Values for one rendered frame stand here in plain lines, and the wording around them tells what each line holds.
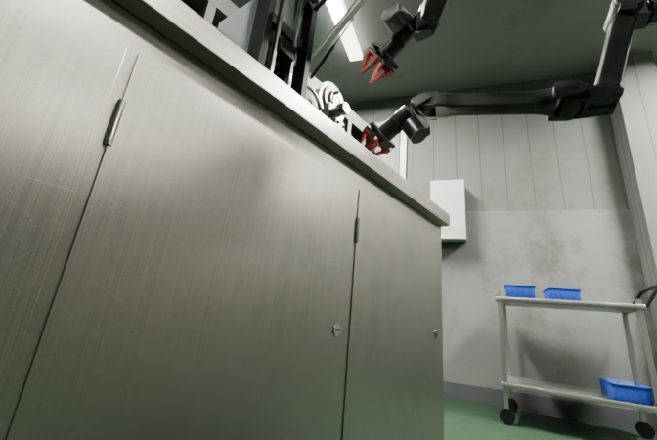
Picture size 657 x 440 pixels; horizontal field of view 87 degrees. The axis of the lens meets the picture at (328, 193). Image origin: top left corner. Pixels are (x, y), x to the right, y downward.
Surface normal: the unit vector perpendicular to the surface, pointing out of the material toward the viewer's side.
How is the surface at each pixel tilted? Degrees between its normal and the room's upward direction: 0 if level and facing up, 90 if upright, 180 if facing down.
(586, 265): 90
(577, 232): 90
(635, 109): 90
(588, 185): 90
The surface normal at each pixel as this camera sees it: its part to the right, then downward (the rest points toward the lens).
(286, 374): 0.80, -0.13
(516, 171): -0.33, -0.34
